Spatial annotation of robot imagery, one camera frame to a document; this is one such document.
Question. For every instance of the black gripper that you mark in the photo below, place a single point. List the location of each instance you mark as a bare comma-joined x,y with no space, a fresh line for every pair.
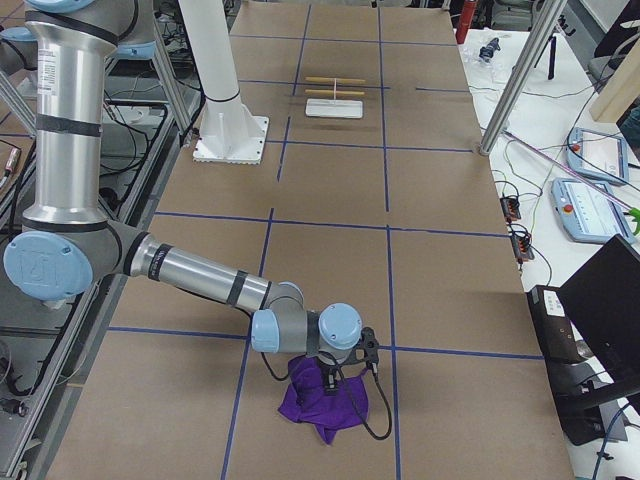
330,374

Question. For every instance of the purple microfibre towel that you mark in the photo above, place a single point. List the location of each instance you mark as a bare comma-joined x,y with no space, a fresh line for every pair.
306,401

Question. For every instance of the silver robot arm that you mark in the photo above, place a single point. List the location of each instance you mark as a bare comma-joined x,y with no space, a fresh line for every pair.
67,243

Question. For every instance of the white towel rack base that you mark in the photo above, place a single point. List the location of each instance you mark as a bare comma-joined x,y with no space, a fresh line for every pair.
328,108

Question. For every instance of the front wooden rack rod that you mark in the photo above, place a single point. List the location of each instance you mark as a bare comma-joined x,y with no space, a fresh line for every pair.
334,94

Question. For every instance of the black monitor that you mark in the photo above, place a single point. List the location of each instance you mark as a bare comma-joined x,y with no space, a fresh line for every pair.
601,299

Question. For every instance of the near teach pendant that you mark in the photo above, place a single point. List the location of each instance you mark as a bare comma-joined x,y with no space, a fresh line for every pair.
588,216

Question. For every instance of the teach pendant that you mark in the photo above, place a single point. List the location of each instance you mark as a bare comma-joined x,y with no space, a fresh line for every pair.
588,216
598,156

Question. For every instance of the far teach pendant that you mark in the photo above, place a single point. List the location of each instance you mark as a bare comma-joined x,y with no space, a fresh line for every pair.
598,156

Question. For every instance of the folded dark blue umbrella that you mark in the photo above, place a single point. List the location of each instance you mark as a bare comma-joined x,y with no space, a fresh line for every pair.
487,52

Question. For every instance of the red cylinder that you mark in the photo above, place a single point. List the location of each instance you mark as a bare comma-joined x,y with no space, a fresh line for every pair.
465,20

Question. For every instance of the wooden beam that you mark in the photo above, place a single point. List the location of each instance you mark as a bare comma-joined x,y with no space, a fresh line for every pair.
619,87

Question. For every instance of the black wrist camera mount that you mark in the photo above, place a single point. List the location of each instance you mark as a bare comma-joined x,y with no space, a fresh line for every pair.
366,350

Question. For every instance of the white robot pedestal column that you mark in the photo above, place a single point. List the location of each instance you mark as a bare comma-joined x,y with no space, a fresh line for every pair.
228,132

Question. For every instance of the aluminium frame post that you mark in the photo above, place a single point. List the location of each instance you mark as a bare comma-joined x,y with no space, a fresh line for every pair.
532,49

